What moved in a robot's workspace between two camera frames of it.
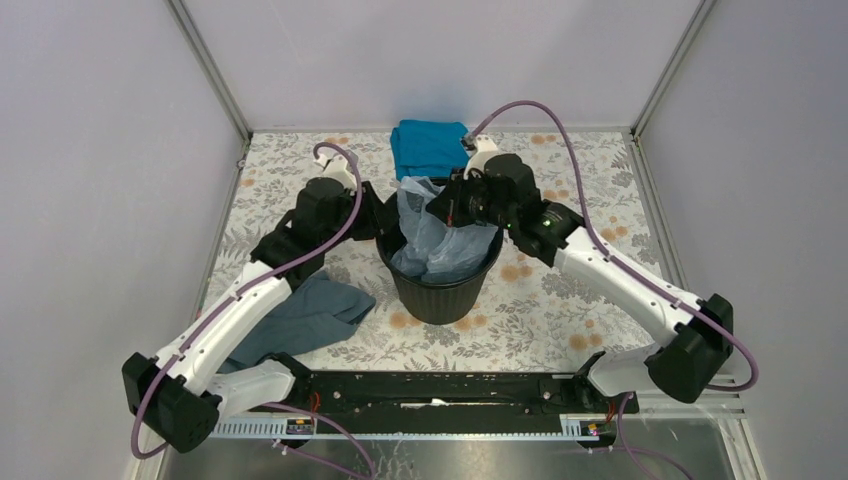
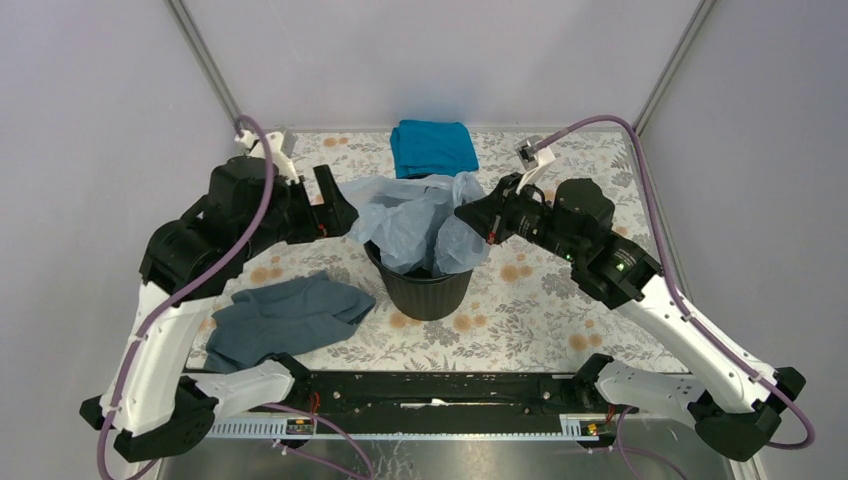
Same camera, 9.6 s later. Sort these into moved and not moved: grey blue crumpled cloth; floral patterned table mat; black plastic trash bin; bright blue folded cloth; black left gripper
Moved: black plastic trash bin; black left gripper
Not moved: floral patterned table mat; grey blue crumpled cloth; bright blue folded cloth
